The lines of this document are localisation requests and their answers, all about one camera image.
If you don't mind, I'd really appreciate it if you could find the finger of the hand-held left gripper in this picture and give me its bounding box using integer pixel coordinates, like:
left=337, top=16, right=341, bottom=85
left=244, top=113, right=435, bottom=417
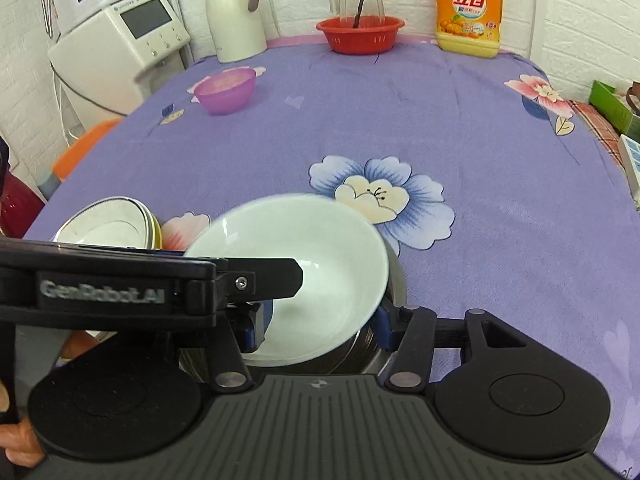
left=215, top=257, right=304, bottom=307

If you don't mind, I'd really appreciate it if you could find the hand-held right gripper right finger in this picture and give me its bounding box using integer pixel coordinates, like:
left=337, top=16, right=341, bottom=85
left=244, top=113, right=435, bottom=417
left=377, top=304, right=528, bottom=393

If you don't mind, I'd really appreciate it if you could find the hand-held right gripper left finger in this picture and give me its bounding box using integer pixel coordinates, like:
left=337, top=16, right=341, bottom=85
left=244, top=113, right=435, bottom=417
left=209, top=304, right=273, bottom=394

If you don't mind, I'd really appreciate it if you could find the stainless steel bowl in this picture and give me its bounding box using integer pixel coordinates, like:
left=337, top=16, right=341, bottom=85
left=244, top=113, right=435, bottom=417
left=177, top=255, right=408, bottom=386

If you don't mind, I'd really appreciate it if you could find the white ceramic bowl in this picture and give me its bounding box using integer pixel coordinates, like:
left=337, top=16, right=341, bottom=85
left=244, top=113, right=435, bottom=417
left=184, top=194, right=391, bottom=367

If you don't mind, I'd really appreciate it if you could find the white plate with blue rim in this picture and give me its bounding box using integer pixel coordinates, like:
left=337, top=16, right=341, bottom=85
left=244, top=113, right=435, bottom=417
left=51, top=197, right=151, bottom=251

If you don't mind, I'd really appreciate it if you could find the white plate with grey pattern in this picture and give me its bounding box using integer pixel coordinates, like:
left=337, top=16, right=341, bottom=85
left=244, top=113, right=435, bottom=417
left=132, top=199, right=157, bottom=251

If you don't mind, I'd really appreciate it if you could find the yellow plastic plate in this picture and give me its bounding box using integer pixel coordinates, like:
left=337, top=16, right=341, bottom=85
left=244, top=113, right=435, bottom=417
left=147, top=212, right=164, bottom=252

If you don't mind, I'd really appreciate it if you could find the person's left hand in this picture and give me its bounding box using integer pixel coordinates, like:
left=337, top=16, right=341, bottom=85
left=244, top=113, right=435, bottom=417
left=0, top=334, right=101, bottom=467

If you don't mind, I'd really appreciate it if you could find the red thermos flask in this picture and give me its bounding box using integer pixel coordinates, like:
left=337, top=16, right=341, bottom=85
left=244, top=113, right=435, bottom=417
left=0, top=170, right=48, bottom=239

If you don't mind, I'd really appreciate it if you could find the orange plastic basin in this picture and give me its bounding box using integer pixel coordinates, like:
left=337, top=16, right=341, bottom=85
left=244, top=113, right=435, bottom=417
left=51, top=117, right=123, bottom=181

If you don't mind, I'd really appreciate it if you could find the purple floral tablecloth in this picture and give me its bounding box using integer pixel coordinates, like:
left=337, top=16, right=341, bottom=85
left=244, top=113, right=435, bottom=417
left=22, top=35, right=640, bottom=480

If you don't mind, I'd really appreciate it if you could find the purple plastic bowl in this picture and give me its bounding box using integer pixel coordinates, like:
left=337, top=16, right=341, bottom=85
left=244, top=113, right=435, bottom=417
left=193, top=69, right=257, bottom=116

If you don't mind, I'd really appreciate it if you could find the white water dispenser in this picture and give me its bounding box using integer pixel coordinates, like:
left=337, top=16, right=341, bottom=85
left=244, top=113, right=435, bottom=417
left=47, top=0, right=192, bottom=131

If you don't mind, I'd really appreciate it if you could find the red plastic basket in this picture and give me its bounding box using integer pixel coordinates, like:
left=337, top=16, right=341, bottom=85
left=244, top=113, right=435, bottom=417
left=315, top=16, right=406, bottom=55

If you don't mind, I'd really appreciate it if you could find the white thermos jug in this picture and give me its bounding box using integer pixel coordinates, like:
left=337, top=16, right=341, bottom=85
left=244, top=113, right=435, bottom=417
left=205, top=0, right=268, bottom=64

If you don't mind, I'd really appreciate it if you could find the red plaid cloth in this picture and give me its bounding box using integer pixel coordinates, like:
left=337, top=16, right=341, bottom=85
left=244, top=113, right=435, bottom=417
left=570, top=100, right=623, bottom=166

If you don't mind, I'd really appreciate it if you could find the white blue patterned box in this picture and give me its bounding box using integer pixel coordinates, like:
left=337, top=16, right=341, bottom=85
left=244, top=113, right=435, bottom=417
left=617, top=134, right=640, bottom=211

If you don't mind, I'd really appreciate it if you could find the green box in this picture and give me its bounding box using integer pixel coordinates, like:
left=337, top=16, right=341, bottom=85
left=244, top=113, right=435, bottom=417
left=589, top=80, right=640, bottom=143

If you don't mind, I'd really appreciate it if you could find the yellow detergent bottle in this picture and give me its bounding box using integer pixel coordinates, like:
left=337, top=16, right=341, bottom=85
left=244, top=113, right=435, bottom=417
left=435, top=0, right=504, bottom=59

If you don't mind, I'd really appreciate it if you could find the white vertical wall pipe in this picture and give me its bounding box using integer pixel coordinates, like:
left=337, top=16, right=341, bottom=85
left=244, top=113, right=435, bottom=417
left=530, top=0, right=544, bottom=57

